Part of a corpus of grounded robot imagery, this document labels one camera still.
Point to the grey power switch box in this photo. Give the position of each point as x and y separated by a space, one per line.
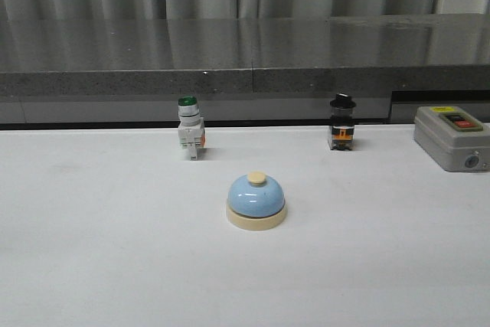
453 138

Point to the grey stone counter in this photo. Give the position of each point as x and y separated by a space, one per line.
244 72

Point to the black rotary selector switch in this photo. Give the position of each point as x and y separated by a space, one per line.
341 129

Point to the blue and cream call bell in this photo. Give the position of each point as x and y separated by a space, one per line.
256 202

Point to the green pushbutton switch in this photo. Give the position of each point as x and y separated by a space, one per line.
191 129

